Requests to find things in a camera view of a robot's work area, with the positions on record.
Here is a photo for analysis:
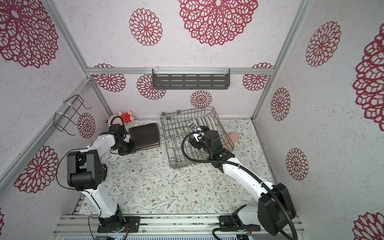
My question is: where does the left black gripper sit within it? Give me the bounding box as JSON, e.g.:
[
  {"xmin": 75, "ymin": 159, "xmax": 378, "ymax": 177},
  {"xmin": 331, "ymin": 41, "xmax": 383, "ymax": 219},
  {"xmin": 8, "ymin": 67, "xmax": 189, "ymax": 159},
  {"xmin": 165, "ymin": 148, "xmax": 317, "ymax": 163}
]
[{"xmin": 113, "ymin": 139, "xmax": 136, "ymax": 156}]

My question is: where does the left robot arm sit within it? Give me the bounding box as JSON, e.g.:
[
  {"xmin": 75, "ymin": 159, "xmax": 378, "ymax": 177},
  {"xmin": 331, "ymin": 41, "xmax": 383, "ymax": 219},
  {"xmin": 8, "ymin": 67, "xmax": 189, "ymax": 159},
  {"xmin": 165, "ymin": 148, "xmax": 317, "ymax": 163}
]
[{"xmin": 67, "ymin": 133, "xmax": 130, "ymax": 233}]

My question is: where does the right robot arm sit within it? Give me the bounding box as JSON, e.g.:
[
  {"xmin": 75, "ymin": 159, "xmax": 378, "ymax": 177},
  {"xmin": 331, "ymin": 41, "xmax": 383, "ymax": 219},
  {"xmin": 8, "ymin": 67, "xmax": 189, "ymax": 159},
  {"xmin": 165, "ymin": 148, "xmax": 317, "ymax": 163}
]
[{"xmin": 181, "ymin": 123, "xmax": 298, "ymax": 240}]

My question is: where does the white round plate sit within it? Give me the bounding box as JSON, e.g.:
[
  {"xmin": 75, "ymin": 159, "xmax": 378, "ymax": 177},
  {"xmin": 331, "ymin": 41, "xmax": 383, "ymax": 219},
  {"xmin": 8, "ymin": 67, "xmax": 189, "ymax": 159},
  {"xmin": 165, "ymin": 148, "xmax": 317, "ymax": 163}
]
[
  {"xmin": 208, "ymin": 115, "xmax": 217, "ymax": 131},
  {"xmin": 192, "ymin": 119, "xmax": 199, "ymax": 128},
  {"xmin": 203, "ymin": 117, "xmax": 213, "ymax": 130},
  {"xmin": 197, "ymin": 118, "xmax": 205, "ymax": 126}
]

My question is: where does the pink sponge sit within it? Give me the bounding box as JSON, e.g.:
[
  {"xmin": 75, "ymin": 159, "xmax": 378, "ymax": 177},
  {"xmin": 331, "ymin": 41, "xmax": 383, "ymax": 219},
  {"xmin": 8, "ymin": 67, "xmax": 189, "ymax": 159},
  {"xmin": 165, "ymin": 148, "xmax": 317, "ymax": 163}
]
[{"xmin": 222, "ymin": 132, "xmax": 240, "ymax": 152}]

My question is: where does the pink pig plush toy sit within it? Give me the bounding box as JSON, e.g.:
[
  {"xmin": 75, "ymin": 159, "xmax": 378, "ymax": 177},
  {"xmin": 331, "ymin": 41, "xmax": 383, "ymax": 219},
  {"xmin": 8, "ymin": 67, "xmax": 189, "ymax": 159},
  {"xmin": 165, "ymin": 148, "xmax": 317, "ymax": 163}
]
[{"xmin": 105, "ymin": 110, "xmax": 135, "ymax": 126}]

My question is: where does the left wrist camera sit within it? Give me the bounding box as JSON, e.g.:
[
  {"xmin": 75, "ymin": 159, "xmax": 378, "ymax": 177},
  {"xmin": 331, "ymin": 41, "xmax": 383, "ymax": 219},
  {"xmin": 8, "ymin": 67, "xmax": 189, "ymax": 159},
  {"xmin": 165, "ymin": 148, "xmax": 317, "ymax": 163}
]
[{"xmin": 108, "ymin": 124, "xmax": 129, "ymax": 143}]

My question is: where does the grey wire dish rack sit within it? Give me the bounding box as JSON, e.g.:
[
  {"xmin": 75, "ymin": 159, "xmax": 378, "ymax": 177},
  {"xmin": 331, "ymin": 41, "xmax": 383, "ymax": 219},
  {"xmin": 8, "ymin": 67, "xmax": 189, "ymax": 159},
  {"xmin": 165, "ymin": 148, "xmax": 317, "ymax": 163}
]
[{"xmin": 161, "ymin": 107, "xmax": 229, "ymax": 169}]

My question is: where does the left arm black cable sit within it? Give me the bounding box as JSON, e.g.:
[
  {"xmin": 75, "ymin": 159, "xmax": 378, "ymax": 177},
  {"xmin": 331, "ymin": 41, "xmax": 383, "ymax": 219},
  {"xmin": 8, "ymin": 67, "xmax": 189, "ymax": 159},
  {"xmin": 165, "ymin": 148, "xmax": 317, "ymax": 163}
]
[{"xmin": 55, "ymin": 148, "xmax": 91, "ymax": 191}]

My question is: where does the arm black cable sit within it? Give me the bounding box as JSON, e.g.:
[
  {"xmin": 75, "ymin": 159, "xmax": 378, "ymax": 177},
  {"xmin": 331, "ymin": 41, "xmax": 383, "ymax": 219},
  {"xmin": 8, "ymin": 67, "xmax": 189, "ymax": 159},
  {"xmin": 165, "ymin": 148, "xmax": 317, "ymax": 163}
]
[
  {"xmin": 180, "ymin": 131, "xmax": 298, "ymax": 240},
  {"xmin": 55, "ymin": 148, "xmax": 91, "ymax": 191}
]

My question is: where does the black wire wall basket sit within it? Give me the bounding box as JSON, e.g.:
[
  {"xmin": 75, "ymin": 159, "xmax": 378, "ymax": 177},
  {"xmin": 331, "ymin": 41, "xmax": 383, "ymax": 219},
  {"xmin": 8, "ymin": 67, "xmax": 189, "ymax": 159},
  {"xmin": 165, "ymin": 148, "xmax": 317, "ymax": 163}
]
[{"xmin": 53, "ymin": 95, "xmax": 91, "ymax": 136}]

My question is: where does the grey wall shelf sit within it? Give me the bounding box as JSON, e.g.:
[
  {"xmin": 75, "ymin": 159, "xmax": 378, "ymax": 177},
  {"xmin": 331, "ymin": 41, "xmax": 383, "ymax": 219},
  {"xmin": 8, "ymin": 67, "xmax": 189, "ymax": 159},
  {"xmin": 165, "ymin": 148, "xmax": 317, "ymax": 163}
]
[{"xmin": 152, "ymin": 69, "xmax": 231, "ymax": 90}]

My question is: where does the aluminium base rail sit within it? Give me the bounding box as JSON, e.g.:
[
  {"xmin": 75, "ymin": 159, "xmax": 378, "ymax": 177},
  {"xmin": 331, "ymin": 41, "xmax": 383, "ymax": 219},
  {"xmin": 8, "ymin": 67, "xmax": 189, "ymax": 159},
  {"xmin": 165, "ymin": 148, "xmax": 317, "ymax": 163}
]
[{"xmin": 53, "ymin": 213, "xmax": 307, "ymax": 238}]

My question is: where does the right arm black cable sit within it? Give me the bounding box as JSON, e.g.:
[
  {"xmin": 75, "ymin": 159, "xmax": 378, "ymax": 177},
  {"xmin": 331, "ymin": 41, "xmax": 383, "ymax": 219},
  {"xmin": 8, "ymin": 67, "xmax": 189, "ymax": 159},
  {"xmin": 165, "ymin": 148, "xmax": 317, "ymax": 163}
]
[{"xmin": 180, "ymin": 131, "xmax": 298, "ymax": 240}]

